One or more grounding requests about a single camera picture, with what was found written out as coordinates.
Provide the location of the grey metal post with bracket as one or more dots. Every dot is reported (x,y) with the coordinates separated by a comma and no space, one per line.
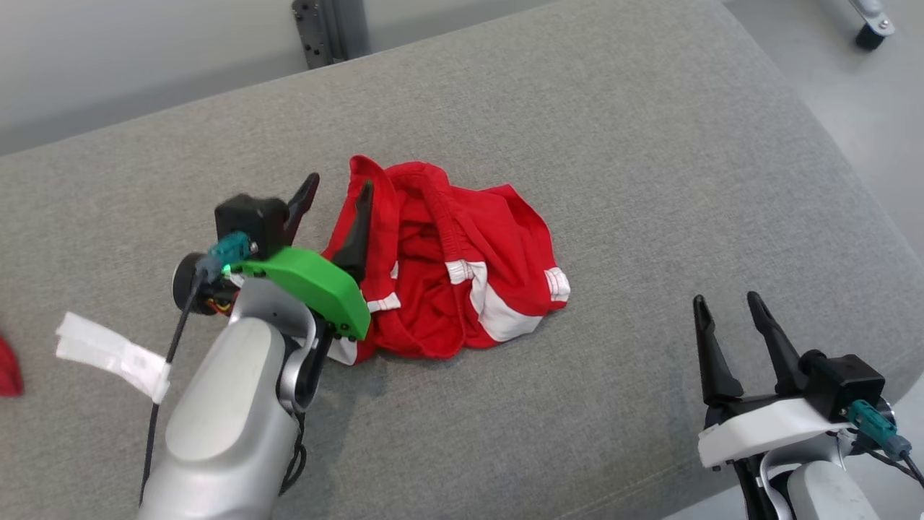
(317,32)

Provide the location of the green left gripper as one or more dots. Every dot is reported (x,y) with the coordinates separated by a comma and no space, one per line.
(317,285)

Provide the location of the red basketball jersey number 23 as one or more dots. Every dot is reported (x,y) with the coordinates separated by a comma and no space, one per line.
(7,372)

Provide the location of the black round left gripper motor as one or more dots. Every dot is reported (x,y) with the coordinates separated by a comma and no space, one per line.
(189,282)

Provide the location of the black caster on metal leg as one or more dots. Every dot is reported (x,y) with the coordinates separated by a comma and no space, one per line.
(870,32)

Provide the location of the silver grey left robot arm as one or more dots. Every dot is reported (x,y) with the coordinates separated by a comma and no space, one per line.
(224,412)

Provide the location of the red basketball jersey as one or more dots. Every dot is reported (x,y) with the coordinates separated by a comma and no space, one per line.
(505,231)

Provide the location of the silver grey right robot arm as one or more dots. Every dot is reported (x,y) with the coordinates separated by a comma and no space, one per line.
(823,495)

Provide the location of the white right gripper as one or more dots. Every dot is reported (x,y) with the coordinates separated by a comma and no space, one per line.
(765,426)

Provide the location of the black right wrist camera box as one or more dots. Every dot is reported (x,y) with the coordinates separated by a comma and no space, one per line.
(844,383)

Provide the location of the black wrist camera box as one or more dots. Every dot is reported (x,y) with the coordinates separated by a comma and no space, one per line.
(253,217)
(844,383)

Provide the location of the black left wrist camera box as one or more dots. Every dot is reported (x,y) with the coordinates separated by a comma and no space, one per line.
(253,217)

